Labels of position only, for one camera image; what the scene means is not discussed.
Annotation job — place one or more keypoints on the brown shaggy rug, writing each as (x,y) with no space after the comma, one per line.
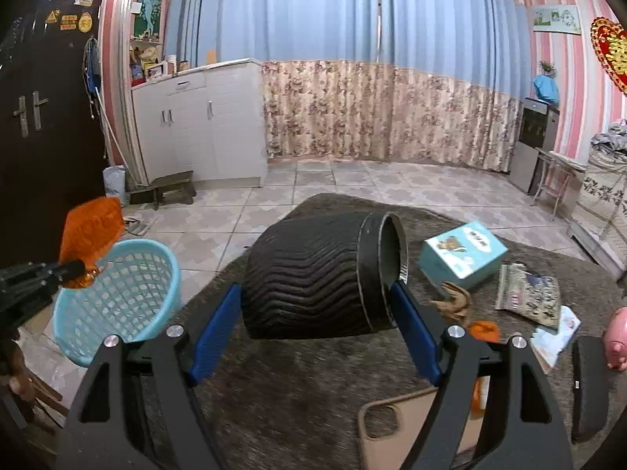
(303,391)

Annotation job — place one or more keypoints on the yellow rectangular sticker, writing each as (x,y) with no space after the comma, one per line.
(68,22)

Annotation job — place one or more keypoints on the grey printed snack packet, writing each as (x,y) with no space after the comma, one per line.
(529,293)

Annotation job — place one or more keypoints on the black flat case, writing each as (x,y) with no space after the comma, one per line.
(590,391)

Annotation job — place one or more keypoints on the pink pig cup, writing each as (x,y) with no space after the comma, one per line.
(618,338)

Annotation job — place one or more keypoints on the landscape wall picture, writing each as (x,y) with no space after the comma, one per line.
(556,19)

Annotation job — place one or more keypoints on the green figure wall poster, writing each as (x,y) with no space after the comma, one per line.
(148,5)

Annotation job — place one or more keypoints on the white photo frame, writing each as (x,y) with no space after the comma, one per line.
(155,71)

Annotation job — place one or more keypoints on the small folding table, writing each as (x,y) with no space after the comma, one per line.
(563,159)

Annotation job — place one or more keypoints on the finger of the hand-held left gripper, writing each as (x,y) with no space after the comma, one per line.
(54,274)

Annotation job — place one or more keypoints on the teal cardboard box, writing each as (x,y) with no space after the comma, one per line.
(460,259)

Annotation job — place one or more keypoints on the grey slipper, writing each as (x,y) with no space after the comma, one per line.
(136,226)

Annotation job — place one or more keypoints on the blue and floral curtain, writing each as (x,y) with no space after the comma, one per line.
(274,34)
(450,58)

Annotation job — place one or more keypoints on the blue bag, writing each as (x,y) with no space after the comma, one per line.
(546,90)

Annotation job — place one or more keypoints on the black ribbed cup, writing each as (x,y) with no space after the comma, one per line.
(303,279)

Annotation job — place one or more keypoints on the light blue plastic basket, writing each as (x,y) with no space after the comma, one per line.
(122,303)

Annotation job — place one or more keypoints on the small dark wooden stool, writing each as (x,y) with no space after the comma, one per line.
(166,181)

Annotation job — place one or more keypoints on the red heart wall decoration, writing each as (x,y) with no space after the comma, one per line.
(612,51)

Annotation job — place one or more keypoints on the small orange container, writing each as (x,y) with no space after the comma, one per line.
(482,330)

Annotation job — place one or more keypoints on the brown paper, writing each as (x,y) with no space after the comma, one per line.
(455,303)

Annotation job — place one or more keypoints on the yellow round sticker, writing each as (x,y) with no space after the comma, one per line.
(85,23)

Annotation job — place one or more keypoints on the small dried plant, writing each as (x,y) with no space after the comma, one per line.
(547,68)

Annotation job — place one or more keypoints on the white booklet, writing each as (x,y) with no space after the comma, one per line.
(556,338)

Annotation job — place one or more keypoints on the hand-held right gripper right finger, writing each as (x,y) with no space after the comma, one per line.
(416,333)

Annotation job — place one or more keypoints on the grey water dispenser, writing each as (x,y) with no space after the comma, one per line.
(534,147)

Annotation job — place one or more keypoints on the white plastic bag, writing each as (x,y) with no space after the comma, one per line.
(115,183)

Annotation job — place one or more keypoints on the yellow triangle sticker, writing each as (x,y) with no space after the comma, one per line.
(53,18)

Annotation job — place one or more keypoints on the white cabinet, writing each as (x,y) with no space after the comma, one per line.
(220,127)

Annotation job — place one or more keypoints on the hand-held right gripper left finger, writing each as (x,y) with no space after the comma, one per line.
(215,333)

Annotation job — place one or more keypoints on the patterned cloth covered cabinet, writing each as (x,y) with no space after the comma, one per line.
(605,205)

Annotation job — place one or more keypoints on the brown phone case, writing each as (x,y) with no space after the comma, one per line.
(387,455)

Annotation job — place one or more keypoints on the pile of clothes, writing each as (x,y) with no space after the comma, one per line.
(612,137)

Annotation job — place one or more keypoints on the orange plastic bag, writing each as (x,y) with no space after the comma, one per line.
(90,227)

